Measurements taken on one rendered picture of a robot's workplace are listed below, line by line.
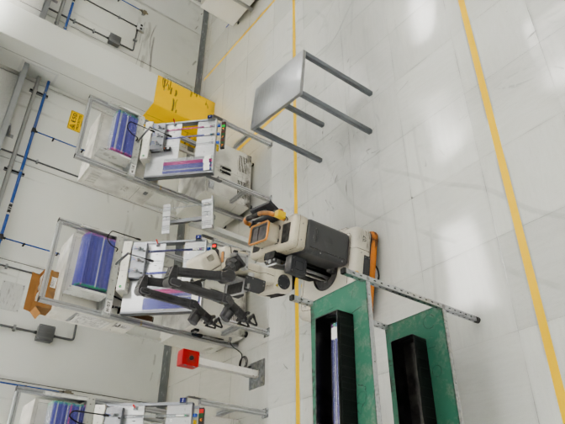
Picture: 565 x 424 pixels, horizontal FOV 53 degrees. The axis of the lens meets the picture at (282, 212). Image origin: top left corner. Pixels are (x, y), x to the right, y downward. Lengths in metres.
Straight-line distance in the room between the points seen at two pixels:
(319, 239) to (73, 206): 3.84
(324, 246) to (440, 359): 1.20
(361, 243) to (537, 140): 1.38
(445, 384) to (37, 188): 5.20
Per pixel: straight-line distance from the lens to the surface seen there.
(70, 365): 6.48
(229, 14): 8.80
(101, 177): 5.94
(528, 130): 3.92
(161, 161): 5.90
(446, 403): 3.27
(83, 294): 5.10
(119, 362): 6.68
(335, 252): 4.08
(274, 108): 4.82
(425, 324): 3.43
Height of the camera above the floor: 2.89
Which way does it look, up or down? 31 degrees down
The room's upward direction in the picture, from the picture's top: 68 degrees counter-clockwise
